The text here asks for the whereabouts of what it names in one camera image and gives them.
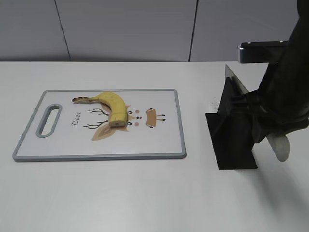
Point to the yellow banana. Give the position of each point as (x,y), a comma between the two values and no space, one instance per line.
(118,116)

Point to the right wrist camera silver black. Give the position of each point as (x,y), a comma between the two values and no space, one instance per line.
(261,52)

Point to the white cutting board grey rim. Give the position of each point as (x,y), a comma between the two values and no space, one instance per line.
(60,130)

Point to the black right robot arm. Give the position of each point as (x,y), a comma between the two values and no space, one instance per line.
(281,103)

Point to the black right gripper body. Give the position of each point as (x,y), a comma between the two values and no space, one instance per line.
(267,121)

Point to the black knife stand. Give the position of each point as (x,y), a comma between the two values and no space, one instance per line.
(231,134)

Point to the knife with white handle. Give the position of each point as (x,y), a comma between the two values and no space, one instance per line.
(277,140)

